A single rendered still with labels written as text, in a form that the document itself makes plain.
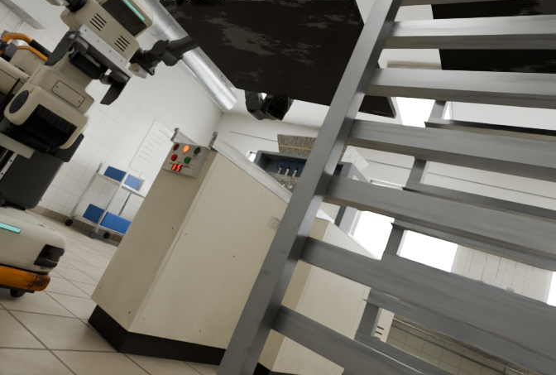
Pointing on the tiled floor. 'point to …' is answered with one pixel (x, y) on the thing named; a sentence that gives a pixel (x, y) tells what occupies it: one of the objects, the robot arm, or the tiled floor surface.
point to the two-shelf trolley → (106, 207)
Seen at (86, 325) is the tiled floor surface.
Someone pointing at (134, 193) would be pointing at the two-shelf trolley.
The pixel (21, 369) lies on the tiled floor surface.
